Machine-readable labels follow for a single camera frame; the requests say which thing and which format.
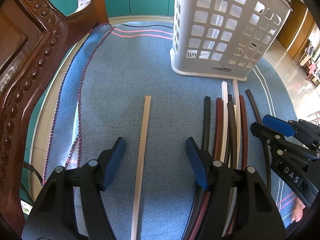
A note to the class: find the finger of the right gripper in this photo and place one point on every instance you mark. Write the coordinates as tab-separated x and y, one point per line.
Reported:
293	162

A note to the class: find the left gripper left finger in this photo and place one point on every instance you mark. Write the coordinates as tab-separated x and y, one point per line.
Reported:
53	214

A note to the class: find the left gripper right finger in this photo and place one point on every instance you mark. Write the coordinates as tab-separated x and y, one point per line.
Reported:
256	216

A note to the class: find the cream white chopstick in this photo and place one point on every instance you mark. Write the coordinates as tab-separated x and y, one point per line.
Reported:
236	101

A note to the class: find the thin black chopstick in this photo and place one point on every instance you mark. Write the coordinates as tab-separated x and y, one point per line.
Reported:
257	129

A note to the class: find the dark brown chopstick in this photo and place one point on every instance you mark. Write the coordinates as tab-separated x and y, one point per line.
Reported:
231	147

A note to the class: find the red brown chopstick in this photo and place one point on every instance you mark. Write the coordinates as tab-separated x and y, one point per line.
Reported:
244	157

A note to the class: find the dark red chopstick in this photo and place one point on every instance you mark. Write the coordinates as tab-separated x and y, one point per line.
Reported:
216	154

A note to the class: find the white patterned chopstick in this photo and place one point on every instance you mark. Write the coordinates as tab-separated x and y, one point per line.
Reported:
225	119

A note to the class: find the beige wooden chopstick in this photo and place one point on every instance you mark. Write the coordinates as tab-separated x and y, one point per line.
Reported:
140	166

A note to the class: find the right hand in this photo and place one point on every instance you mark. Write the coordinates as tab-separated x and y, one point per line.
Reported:
297	212

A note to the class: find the wooden glass sliding door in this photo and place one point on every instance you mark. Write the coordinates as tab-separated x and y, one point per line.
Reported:
295	33

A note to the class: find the blue striped towel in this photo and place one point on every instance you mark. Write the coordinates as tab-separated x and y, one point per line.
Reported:
102	98

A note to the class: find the white plastic utensil basket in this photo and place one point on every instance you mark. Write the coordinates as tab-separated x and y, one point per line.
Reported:
224	38

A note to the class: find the carved brown wooden chair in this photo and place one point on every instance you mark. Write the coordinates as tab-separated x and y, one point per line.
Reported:
35	36

